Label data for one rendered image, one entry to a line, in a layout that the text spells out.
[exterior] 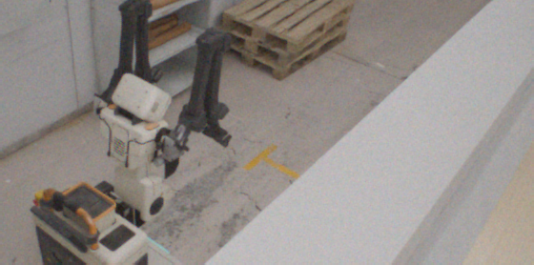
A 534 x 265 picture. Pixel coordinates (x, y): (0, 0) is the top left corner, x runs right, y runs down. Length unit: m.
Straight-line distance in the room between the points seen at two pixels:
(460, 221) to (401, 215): 0.15
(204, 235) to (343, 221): 3.32
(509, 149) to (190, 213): 3.27
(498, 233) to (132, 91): 1.77
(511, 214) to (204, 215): 1.86
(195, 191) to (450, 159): 3.57
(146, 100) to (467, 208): 1.98
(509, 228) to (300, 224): 2.61
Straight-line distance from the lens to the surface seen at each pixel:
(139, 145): 2.39
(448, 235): 0.45
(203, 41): 2.29
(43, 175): 4.10
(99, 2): 4.20
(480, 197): 0.51
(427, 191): 0.34
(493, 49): 0.53
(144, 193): 2.64
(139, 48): 2.66
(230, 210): 3.79
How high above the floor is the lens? 2.67
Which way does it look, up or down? 40 degrees down
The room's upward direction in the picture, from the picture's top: 5 degrees clockwise
